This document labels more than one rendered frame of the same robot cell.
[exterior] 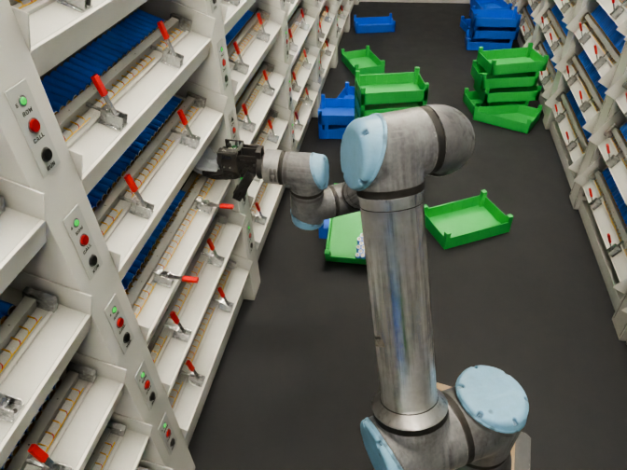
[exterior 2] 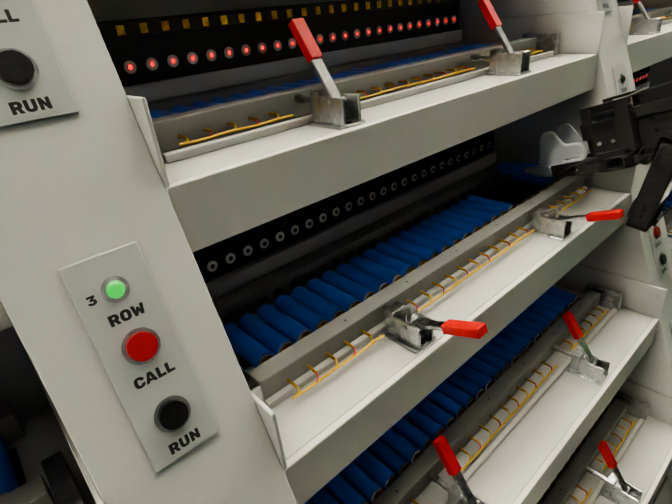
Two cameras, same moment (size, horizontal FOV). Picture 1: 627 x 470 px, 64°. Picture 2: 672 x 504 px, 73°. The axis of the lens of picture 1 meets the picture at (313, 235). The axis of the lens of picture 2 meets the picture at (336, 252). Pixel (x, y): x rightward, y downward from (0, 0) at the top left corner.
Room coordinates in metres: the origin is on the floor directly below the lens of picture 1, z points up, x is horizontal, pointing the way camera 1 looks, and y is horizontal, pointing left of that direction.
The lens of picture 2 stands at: (0.50, 0.10, 0.71)
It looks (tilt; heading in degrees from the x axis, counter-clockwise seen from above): 10 degrees down; 44
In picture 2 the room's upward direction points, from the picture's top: 20 degrees counter-clockwise
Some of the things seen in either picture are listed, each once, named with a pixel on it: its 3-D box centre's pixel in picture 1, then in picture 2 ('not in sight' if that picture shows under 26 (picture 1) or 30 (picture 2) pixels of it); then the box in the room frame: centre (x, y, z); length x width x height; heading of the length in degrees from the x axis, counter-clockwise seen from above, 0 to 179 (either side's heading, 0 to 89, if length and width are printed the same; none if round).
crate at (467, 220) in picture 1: (465, 218); not in sight; (1.60, -0.62, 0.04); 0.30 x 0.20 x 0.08; 107
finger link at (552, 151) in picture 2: (202, 163); (550, 153); (1.16, 0.29, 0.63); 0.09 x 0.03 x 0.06; 82
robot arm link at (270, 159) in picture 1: (271, 167); not in sight; (1.13, 0.10, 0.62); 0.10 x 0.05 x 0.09; 168
